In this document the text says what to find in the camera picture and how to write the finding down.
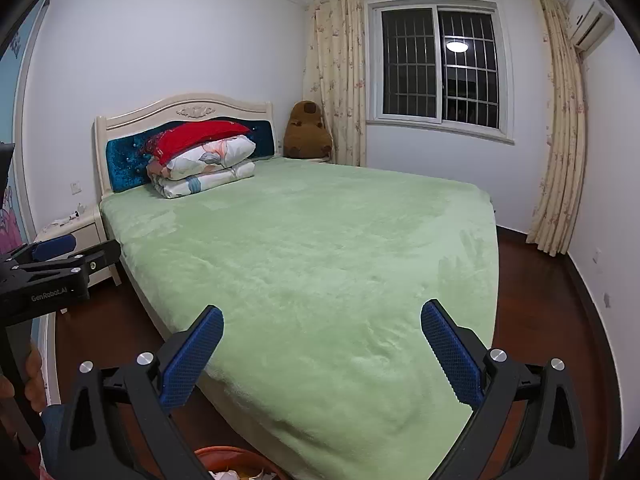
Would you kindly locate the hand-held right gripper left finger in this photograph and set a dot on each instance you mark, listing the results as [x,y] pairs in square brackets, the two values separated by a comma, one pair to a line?
[195,355]

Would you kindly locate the red pillow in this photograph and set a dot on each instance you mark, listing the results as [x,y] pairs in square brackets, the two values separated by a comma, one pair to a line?
[195,137]

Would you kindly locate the small white object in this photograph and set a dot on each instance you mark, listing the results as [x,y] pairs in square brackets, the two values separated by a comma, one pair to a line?
[76,212]

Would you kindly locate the person's left hand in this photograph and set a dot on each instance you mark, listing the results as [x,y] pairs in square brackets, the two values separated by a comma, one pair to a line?
[35,375]

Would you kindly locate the brown plush toy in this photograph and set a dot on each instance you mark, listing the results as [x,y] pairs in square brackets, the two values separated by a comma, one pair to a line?
[306,132]

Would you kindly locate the cartoon wall poster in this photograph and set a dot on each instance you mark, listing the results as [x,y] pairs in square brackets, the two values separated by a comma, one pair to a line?
[7,110]

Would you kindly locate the stack of folded quilts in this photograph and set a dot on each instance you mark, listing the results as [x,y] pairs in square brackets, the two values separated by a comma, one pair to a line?
[200,180]

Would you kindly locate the white wall socket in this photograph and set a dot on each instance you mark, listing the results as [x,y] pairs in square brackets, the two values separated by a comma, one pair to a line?
[76,188]

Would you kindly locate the white air conditioner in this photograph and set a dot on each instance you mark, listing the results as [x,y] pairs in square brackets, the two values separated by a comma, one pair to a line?
[590,15]

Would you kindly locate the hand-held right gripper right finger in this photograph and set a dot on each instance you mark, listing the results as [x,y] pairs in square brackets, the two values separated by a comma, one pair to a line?
[450,350]

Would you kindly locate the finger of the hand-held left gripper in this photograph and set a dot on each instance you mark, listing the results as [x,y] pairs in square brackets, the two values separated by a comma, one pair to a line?
[52,247]
[100,257]

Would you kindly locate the bed with green blanket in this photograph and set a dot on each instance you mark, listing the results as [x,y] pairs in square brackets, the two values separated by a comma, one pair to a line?
[300,260]

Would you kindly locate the orange bin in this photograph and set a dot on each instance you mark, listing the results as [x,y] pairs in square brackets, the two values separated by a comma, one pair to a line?
[225,456]

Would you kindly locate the barred window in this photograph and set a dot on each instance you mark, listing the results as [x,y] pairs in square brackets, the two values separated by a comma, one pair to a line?
[440,65]

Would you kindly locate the cream and blue bed headboard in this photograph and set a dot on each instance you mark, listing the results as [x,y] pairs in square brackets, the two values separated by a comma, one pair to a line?
[125,160]

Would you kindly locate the cream nightstand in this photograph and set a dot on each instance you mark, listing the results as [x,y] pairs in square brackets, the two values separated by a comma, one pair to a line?
[85,225]

